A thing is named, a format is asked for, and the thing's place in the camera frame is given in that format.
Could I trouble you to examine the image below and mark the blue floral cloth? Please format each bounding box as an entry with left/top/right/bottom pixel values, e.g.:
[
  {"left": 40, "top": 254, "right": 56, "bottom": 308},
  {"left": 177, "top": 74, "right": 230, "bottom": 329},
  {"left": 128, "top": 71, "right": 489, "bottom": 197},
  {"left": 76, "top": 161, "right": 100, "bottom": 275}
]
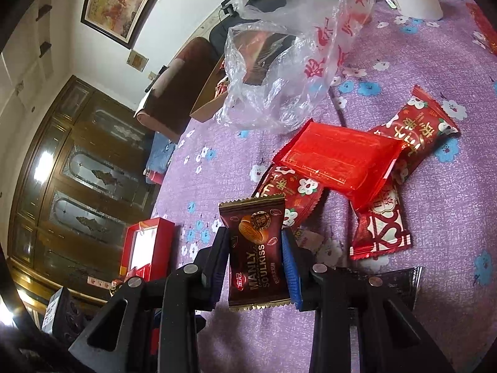
[{"left": 148, "top": 132, "right": 177, "bottom": 172}]

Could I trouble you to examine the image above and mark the black box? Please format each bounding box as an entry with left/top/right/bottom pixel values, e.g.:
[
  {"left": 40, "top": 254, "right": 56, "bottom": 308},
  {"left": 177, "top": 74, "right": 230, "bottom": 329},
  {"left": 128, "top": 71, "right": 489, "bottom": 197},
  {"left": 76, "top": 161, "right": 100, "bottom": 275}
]
[{"left": 41, "top": 288, "right": 90, "bottom": 343}]

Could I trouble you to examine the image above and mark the red patterned packet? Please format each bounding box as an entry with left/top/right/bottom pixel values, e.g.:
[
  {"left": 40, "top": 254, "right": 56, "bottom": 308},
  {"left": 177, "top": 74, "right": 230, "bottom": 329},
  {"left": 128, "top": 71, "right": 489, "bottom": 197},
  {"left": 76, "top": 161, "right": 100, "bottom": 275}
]
[{"left": 466, "top": 2, "right": 497, "bottom": 55}]

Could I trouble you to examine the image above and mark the red gift box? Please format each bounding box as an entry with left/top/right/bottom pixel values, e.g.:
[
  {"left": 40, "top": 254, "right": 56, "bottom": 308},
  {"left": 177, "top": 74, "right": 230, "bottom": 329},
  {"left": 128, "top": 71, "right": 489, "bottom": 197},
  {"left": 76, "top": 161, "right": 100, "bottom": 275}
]
[{"left": 120, "top": 218, "right": 176, "bottom": 282}]

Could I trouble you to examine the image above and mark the red flowered candy packet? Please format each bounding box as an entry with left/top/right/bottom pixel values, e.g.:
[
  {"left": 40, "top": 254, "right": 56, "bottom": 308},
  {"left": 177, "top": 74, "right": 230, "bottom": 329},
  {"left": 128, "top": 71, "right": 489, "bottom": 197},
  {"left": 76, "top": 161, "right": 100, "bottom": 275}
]
[
  {"left": 367, "top": 85, "right": 461, "bottom": 172},
  {"left": 252, "top": 163, "right": 325, "bottom": 230}
]

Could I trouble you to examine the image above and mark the brown armchair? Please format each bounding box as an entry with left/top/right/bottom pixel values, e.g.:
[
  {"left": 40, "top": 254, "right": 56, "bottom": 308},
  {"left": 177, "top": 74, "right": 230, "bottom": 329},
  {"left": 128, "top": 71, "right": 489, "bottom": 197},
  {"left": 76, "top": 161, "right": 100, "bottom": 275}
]
[{"left": 134, "top": 37, "right": 222, "bottom": 144}]

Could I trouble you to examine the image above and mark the brown snack packet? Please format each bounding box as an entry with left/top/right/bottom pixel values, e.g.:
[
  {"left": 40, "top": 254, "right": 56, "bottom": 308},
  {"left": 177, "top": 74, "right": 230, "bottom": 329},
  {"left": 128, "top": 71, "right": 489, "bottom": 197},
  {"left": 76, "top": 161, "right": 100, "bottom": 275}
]
[{"left": 218, "top": 194, "right": 293, "bottom": 312}]

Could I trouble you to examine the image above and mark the purple floral tablecloth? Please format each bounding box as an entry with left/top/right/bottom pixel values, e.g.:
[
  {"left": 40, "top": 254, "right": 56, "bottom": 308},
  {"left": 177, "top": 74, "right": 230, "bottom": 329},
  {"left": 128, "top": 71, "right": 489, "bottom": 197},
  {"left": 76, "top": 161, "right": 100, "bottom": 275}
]
[{"left": 151, "top": 0, "right": 497, "bottom": 373}]

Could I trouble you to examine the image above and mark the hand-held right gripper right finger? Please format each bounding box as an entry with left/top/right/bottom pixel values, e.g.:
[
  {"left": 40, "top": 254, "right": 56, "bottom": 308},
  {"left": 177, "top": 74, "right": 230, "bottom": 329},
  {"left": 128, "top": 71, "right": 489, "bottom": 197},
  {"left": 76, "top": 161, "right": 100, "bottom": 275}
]
[{"left": 283, "top": 228, "right": 455, "bottom": 373}]

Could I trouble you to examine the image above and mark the black marker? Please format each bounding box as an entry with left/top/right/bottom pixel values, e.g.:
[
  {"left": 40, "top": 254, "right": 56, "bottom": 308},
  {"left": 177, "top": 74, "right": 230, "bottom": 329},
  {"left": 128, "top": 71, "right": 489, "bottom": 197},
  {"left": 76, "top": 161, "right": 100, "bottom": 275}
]
[{"left": 144, "top": 65, "right": 168, "bottom": 93}]

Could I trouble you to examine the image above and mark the framed painting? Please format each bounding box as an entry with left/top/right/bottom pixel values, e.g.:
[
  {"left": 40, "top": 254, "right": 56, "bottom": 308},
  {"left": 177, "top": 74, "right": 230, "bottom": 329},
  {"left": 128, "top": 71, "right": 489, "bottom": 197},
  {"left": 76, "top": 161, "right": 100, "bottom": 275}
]
[{"left": 80, "top": 0, "right": 179, "bottom": 50}]

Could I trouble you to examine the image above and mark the dark snack packet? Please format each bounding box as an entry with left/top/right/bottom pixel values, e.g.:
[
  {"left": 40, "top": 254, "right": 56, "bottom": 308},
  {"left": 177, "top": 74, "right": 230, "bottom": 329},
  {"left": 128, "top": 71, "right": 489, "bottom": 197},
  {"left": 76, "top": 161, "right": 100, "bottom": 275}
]
[{"left": 338, "top": 266, "right": 423, "bottom": 311}]

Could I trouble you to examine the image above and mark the red white lattice packet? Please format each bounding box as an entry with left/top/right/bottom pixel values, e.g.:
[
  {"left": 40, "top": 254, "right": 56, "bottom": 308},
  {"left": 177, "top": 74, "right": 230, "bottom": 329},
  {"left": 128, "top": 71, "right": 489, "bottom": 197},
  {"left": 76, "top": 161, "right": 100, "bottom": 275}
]
[{"left": 348, "top": 186, "right": 412, "bottom": 261}]

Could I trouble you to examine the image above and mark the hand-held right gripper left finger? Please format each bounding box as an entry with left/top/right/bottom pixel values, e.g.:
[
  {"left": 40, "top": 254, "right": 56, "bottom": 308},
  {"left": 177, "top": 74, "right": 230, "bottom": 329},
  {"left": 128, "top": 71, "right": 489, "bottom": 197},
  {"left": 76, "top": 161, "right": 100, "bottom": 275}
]
[{"left": 68, "top": 227, "right": 230, "bottom": 373}]

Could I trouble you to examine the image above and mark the small wall picture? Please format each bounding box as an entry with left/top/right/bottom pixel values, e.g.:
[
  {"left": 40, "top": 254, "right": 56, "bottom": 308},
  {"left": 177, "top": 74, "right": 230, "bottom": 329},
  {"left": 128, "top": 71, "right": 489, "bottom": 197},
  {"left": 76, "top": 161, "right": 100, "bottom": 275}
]
[{"left": 126, "top": 50, "right": 149, "bottom": 71}]

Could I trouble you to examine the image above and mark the wooden cabinet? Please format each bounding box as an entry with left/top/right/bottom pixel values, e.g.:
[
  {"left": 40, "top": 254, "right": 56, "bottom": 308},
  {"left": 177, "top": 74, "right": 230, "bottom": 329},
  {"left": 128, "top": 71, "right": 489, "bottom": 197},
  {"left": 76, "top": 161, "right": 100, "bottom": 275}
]
[{"left": 8, "top": 76, "right": 164, "bottom": 307}]

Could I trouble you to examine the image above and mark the clear plastic bag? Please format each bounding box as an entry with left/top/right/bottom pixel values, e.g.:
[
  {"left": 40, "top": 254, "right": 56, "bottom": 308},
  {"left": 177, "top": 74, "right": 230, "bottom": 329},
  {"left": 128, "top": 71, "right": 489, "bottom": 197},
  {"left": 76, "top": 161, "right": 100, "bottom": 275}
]
[{"left": 215, "top": 0, "right": 376, "bottom": 135}]

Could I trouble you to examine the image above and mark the large red snack packet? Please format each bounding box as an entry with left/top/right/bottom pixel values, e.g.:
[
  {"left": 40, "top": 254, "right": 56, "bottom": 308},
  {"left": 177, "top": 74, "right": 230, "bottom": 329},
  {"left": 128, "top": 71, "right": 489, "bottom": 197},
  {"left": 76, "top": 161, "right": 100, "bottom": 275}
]
[{"left": 272, "top": 120, "right": 406, "bottom": 203}]

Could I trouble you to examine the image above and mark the cardboard box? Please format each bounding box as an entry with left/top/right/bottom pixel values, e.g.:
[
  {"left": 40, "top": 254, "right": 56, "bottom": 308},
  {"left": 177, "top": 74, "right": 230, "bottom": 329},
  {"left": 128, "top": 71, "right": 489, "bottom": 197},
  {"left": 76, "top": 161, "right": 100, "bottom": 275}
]
[{"left": 189, "top": 52, "right": 234, "bottom": 123}]

